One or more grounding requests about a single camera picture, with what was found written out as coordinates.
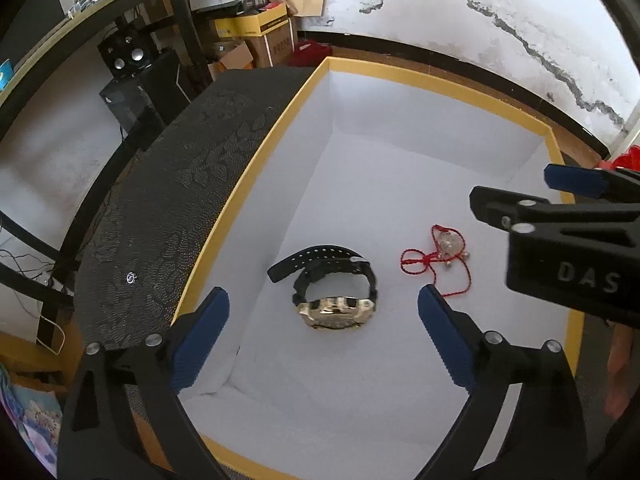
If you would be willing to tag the person's right hand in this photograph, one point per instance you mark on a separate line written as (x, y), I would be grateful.
(620, 375)

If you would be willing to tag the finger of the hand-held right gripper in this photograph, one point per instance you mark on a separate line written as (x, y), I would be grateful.
(575, 180)
(500, 202)

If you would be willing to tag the yellow box with white lining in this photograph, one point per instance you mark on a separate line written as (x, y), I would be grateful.
(375, 185)

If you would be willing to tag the black computer case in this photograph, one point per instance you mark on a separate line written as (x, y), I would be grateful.
(145, 95)

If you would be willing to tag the black metal desk frame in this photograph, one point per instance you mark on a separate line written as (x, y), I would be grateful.
(182, 20)

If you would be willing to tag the colourful printed bag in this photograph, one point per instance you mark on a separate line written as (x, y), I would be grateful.
(30, 425)

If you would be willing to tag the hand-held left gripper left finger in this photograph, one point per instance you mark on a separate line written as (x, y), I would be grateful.
(200, 340)

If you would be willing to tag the red cloth bag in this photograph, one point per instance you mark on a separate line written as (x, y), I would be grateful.
(310, 54)

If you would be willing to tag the yellow cardboard box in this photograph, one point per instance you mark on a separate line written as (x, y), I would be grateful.
(250, 22)

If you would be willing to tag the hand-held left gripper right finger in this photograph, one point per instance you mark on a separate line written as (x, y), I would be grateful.
(447, 340)

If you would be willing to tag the black speaker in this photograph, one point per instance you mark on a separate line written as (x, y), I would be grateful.
(127, 52)

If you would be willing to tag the brown cardboard box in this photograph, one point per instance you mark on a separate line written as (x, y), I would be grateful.
(272, 45)

